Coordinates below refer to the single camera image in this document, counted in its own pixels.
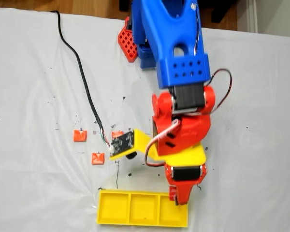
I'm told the red candy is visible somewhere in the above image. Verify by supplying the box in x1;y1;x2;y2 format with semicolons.
168;186;177;201

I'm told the yellow three-compartment box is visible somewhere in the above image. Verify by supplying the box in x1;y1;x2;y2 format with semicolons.
96;189;189;229

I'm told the white baseboard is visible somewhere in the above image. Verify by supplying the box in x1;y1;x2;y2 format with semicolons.
245;0;259;33

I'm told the white plastic table cover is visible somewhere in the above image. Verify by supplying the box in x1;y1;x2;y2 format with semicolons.
0;6;290;232

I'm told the yellow mounted camera circuit board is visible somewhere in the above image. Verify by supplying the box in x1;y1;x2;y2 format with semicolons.
108;129;158;162

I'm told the black red servo cable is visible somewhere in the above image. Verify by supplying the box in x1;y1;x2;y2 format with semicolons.
209;68;233;114

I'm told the black camera cable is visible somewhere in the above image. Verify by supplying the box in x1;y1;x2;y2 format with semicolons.
49;10;113;153

